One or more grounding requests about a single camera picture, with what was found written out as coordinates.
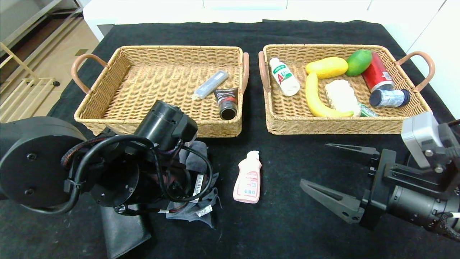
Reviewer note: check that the black leather case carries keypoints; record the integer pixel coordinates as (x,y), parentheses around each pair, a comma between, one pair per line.
(124,233)

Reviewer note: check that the translucent grey flat tube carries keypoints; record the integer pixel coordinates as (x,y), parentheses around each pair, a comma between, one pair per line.
(212,84)

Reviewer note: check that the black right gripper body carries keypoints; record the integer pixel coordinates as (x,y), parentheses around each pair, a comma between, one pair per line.
(375,187)

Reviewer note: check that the green toy fruit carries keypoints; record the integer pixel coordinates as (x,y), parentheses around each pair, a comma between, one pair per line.
(358,62)

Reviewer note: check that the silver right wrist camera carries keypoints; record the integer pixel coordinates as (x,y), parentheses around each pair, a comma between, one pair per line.
(418,133)

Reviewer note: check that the beige wooden rack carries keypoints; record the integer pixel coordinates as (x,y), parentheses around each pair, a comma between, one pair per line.
(16,58)

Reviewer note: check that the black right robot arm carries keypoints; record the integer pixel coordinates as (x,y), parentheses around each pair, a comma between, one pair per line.
(413,205)

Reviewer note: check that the ridged toy bread loaf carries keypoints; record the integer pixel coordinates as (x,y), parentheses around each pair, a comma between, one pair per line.
(341,97)

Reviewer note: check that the red drink can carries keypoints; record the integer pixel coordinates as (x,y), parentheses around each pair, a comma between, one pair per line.
(376,75)

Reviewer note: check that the grey cloth towel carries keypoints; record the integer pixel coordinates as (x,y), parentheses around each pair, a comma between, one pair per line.
(196,153)

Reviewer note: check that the black tablecloth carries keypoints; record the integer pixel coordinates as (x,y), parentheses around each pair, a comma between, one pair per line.
(287,162)

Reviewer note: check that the pink bottle with white cap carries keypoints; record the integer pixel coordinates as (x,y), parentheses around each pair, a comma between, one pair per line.
(248,183)

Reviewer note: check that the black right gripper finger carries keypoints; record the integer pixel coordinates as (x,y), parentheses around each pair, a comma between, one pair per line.
(359,149)
(334,201)

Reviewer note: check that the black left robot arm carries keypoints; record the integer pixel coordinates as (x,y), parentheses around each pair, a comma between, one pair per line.
(36,165)

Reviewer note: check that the grey metal shelf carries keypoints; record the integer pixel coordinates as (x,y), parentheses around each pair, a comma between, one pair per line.
(36,21)

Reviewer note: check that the yellow toy banana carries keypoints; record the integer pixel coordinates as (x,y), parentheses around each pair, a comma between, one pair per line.
(312,93)

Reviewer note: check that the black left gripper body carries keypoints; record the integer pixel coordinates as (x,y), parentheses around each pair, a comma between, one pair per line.
(198,184)

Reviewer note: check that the yellow toy mango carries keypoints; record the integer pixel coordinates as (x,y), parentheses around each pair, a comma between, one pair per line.
(327,67)

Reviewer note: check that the green gum pack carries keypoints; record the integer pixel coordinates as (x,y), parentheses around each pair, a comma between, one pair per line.
(368,111)

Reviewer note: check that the black tube with red label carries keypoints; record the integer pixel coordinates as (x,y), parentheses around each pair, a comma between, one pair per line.
(226,100)

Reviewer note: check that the white milk bottle green label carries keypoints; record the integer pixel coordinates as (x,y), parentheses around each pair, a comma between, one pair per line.
(285,79)

